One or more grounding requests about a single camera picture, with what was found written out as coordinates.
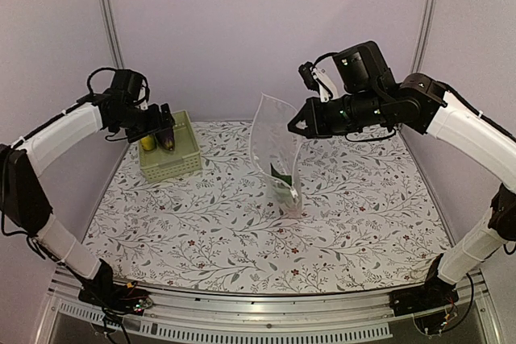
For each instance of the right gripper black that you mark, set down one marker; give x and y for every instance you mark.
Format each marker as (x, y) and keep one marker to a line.
(314, 119)

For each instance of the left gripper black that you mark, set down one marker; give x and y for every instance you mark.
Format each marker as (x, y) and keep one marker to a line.
(156, 123)

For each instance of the toy yellow corn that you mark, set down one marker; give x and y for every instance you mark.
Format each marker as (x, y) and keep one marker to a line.
(148, 143)

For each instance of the toy eggplant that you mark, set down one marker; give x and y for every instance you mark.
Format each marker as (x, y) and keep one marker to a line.
(166, 139)

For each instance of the clear zip top bag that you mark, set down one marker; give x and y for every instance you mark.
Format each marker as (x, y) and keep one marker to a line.
(271, 143)

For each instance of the toy small green cucumber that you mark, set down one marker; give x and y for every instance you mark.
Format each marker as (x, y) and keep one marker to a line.
(286, 195)

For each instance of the toy carrot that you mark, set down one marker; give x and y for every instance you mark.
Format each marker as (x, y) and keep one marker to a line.
(292, 211)

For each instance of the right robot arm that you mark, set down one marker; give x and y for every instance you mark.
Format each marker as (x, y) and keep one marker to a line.
(373, 98)

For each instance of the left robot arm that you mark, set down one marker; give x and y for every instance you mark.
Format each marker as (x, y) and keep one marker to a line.
(123, 106)

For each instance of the cream plastic basket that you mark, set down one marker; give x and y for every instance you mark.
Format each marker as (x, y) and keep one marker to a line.
(159, 164)

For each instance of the floral table mat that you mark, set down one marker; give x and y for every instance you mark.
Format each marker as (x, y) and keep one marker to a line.
(367, 220)

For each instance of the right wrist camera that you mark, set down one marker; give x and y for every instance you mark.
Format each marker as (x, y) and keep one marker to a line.
(317, 80)

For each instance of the right metal frame post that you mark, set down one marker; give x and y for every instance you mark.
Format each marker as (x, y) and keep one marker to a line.
(423, 35)

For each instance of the metal frame post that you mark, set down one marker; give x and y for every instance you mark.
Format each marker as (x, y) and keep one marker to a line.
(423, 35)
(111, 33)

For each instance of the left metal frame post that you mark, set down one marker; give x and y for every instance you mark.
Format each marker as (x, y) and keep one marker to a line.
(111, 33)

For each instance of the front aluminium rail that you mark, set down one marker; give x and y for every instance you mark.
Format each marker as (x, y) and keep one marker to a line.
(180, 315)

